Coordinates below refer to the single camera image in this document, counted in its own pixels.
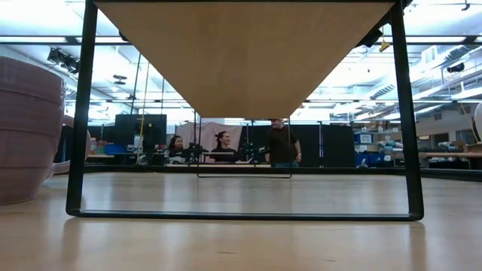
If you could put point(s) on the dark purple ridged mug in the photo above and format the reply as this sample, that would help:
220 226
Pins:
26 131

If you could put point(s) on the wooden workbench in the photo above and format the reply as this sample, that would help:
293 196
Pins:
452 154

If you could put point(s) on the blue storage bin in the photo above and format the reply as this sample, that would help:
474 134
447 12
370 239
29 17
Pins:
373 159
115 149

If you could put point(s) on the black partition panel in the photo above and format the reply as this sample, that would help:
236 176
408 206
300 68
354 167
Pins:
150 128

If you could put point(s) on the pale grey mug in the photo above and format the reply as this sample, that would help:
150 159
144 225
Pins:
479 120

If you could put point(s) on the black aluminium table frame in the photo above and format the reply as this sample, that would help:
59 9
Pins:
339 170

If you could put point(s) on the person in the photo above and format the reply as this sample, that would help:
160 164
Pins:
223 148
176 145
282 145

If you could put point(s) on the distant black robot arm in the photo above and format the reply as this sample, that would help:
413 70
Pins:
195 152
252 151

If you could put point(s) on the blue box white label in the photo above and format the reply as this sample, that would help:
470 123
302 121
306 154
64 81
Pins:
363 138

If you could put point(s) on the pink fabric backdrop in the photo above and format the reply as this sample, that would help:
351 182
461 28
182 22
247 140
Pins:
205 131

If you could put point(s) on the black ceiling spotlights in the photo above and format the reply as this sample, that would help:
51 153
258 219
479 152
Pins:
62 60

